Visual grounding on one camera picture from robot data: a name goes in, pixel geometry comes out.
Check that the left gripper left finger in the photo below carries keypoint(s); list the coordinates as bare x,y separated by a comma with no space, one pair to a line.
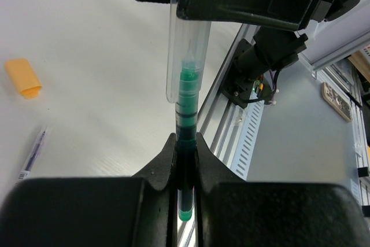
137,210

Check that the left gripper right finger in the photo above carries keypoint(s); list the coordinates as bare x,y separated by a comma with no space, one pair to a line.
232,212

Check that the clear pen cap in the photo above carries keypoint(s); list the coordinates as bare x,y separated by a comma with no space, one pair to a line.
187,48

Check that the green pen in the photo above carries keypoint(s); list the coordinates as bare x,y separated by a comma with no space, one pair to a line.
186,128

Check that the grey purple pen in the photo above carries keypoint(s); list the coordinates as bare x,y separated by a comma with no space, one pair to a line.
33,155

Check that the orange pen cap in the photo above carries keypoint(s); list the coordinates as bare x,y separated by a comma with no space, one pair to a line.
23,77

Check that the wooden board with tools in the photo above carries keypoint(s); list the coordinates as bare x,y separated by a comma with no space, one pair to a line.
336,101

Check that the white slotted cable duct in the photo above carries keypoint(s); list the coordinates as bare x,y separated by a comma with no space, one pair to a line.
247,140

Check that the aluminium mounting rail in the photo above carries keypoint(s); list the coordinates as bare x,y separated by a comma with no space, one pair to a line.
217,107

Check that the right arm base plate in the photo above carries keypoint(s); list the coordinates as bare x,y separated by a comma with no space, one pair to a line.
250,79

